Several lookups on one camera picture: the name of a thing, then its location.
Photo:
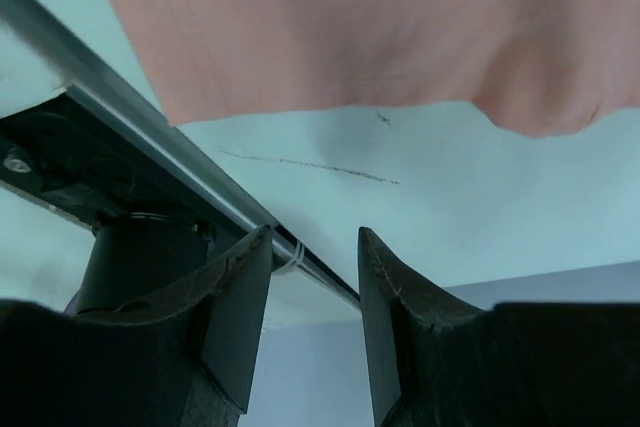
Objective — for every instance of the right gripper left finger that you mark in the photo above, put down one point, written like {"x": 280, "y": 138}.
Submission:
{"x": 183, "y": 355}

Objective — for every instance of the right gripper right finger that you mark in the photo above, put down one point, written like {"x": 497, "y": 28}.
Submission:
{"x": 435, "y": 360}

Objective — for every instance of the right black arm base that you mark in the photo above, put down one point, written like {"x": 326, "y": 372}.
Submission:
{"x": 147, "y": 234}

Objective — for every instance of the salmon pink t-shirt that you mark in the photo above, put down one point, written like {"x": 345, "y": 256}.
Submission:
{"x": 537, "y": 67}

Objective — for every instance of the silver aluminium rail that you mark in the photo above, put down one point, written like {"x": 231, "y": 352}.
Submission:
{"x": 106, "y": 95}

